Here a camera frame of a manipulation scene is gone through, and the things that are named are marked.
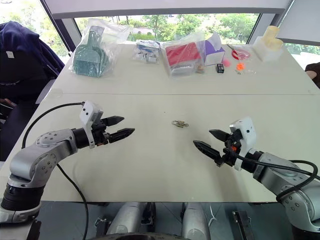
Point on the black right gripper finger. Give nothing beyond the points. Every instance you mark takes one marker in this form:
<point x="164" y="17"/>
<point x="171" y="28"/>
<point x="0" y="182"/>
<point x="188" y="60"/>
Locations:
<point x="218" y="135"/>
<point x="207" y="150"/>

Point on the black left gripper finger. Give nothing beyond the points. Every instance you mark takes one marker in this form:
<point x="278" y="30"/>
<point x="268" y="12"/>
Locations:
<point x="122" y="133"/>
<point x="115" y="120"/>

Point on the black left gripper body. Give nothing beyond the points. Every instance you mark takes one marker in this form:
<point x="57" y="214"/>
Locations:
<point x="102" y="135"/>

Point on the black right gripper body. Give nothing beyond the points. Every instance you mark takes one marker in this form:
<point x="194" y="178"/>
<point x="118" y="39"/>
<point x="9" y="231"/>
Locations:
<point x="231" y="150"/>

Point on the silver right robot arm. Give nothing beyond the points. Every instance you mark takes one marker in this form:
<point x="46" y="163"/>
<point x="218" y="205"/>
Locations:
<point x="277" y="173"/>

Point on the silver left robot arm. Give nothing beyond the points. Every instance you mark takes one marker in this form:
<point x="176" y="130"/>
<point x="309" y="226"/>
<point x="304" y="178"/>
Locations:
<point x="30" y="162"/>

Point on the small metal screws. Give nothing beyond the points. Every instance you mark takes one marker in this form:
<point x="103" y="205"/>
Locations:
<point x="238" y="72"/>

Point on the small black cube box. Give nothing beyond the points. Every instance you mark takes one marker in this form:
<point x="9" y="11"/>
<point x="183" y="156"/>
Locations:
<point x="220" y="68"/>

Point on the small brown object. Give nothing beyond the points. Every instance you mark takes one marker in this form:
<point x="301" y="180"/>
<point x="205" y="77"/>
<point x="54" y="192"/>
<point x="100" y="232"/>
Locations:
<point x="200" y="69"/>

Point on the teal scoop in plastic bag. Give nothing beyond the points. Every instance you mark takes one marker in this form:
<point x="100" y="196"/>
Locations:
<point x="91" y="53"/>

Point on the silver rounded robot leg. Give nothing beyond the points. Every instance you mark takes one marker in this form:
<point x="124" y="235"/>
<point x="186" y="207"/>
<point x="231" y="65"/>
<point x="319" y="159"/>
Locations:
<point x="126" y="217"/>
<point x="195" y="220"/>

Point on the orange small object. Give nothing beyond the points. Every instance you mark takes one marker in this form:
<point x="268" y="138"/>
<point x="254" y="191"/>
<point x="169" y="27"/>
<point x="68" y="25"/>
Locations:
<point x="240" y="66"/>

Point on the pink small object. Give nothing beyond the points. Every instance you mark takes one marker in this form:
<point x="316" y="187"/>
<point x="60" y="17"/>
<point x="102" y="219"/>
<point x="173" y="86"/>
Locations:
<point x="226" y="62"/>

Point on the clear bag of small parts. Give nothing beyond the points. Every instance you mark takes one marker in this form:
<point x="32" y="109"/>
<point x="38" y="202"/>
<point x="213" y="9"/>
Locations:
<point x="147" y="52"/>

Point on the purple and white carton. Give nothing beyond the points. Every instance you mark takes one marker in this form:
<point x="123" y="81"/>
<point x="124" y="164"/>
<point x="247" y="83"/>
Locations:
<point x="213" y="53"/>

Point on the red box in plastic bag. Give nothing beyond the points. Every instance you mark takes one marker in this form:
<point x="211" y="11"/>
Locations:
<point x="182" y="56"/>

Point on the black chair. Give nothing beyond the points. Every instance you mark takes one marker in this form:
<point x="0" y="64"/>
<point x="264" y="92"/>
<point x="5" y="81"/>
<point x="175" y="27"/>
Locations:
<point x="20" y="82"/>

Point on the cream plastic containers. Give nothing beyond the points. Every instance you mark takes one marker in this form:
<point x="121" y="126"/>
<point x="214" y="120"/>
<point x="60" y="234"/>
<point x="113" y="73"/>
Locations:
<point x="269" y="45"/>

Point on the dark blue jacket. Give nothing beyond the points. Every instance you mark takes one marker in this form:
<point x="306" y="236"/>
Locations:
<point x="27" y="47"/>

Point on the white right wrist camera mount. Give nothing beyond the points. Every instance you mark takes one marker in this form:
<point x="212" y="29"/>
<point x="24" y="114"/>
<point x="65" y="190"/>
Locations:
<point x="247" y="135"/>

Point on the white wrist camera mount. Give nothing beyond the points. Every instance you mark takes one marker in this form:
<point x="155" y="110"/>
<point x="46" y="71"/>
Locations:
<point x="88" y="112"/>
<point x="247" y="135"/>

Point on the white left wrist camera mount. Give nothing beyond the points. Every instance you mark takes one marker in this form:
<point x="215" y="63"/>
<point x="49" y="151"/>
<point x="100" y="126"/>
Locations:
<point x="88" y="112"/>

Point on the black metal bracket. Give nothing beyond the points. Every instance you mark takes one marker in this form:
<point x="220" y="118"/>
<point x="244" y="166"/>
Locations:
<point x="102" y="225"/>
<point x="242" y="225"/>

